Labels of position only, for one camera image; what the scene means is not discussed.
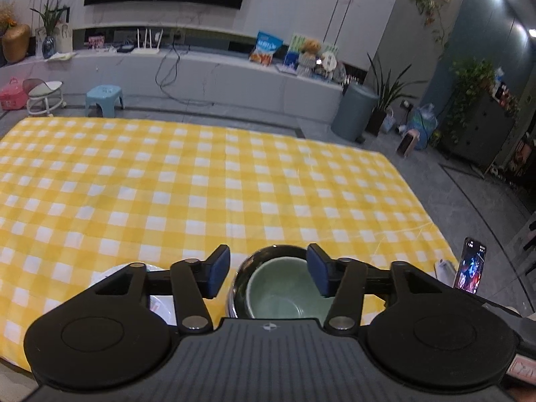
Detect teddy bear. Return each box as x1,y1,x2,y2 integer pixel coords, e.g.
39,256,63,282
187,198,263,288
298,39,322,77

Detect blue water jug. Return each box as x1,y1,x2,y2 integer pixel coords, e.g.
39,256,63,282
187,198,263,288
408,103,438,149

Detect potted long-leaf plant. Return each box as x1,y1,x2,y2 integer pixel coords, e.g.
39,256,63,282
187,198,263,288
364,52,428,137

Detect leafy plant on cabinet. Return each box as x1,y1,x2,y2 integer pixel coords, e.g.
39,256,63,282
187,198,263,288
446,56,497,143

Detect grey low television cabinet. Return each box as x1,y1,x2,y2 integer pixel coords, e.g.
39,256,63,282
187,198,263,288
0,46,356,124

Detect black cable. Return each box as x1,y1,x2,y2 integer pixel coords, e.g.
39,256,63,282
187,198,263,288
155,44,214,105

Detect pale green bowl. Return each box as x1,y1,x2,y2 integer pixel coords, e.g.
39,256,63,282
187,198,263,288
245,257,336,320

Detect white handled bag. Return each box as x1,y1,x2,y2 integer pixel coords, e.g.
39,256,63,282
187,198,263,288
56,21,74,53

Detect white router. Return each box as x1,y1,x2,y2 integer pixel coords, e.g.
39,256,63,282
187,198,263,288
132,27,164,55

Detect pink heater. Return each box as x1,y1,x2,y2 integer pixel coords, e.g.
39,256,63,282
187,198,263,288
396,130,420,159

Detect blue snack bag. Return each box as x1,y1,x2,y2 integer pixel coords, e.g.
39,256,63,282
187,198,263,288
250,31,284,67

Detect smartphone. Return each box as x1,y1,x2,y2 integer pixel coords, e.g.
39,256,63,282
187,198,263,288
453,237,490,294

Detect white phone stand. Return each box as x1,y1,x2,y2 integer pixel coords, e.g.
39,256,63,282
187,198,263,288
433,260,457,287

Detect yellow checked tablecloth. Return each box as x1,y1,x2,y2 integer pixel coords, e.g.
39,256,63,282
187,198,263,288
0,117,459,371

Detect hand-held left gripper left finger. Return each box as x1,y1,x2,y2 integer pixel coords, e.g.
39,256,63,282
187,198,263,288
88,244,232,333

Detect white baby chair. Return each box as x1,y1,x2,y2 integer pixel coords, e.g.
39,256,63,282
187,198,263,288
23,79,68,116

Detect large white printed plate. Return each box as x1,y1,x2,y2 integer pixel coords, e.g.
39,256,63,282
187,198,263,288
88,263,177,326

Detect golden vase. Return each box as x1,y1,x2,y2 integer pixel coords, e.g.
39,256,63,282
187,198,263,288
2,24,32,63

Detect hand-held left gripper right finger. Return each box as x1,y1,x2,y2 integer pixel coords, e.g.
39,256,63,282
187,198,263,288
307,243,453,331

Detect dried yellow flowers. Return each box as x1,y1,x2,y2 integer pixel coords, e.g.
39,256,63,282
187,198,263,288
0,2,18,34

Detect green plant in blue vase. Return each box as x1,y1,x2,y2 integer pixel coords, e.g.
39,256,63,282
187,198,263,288
31,0,78,59

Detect dark bowl with green interior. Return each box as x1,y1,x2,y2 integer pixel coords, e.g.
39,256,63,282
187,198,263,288
226,245,313,320

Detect grey drawer cabinet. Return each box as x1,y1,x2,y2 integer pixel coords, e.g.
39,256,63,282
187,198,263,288
438,90,517,168

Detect pink basket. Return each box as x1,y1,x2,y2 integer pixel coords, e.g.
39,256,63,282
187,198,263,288
0,77,28,112

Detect hanging vine plant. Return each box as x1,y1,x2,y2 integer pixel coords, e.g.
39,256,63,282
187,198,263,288
408,0,451,47

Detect light blue plastic stool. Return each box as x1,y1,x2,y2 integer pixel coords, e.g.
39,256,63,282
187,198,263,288
86,85,125,118

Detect grey trash can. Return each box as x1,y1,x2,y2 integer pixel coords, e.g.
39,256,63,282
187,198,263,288
332,83,380,142

